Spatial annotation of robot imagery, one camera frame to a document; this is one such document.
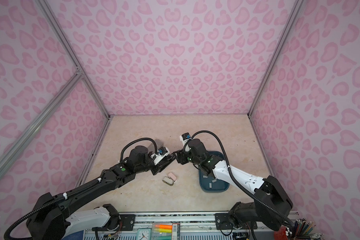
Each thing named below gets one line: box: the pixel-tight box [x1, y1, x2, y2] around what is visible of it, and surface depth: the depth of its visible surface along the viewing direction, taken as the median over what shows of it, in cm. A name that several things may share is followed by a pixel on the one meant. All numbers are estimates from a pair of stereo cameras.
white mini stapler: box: [162, 176, 174, 186], surface depth 87 cm
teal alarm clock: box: [136, 228, 152, 240], surface depth 70 cm
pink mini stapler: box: [167, 172, 177, 183], surface depth 88 cm
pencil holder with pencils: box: [273, 218, 325, 240], surface depth 62 cm
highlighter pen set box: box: [151, 223, 181, 240], surface depth 72 cm
